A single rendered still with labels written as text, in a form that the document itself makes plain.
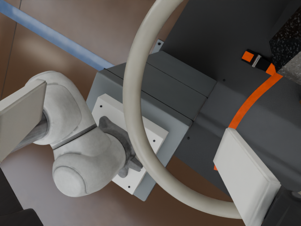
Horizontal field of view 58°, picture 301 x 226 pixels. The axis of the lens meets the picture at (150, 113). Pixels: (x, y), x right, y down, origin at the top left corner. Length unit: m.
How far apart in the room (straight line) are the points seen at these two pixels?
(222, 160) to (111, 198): 2.19
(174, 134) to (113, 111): 0.23
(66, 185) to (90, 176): 0.07
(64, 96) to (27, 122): 0.63
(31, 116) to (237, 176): 0.13
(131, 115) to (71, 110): 0.38
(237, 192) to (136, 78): 0.29
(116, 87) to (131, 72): 0.58
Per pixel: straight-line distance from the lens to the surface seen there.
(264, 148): 1.82
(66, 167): 0.80
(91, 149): 0.82
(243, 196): 0.17
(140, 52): 0.42
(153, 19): 0.42
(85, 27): 1.99
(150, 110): 0.98
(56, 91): 0.80
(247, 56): 1.65
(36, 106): 0.19
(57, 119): 0.76
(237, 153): 0.18
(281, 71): 1.09
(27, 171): 2.79
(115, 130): 0.96
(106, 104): 0.98
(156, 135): 0.93
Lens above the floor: 1.67
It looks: 63 degrees down
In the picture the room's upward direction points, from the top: 132 degrees counter-clockwise
